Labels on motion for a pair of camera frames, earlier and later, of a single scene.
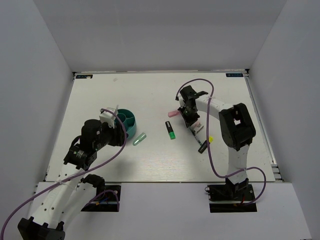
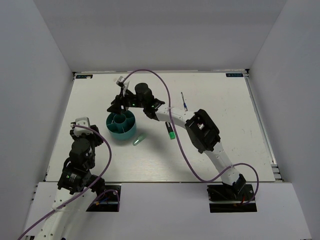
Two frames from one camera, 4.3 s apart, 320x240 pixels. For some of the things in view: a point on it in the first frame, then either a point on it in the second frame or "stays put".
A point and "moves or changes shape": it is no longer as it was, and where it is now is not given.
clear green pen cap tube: x=140 y=139 stays put
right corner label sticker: x=234 y=74 stays put
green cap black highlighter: x=171 y=132 stays put
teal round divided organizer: x=129 y=118 stays put
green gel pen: x=197 y=139 moves or changes shape
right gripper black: x=188 y=121 -> x=120 y=100
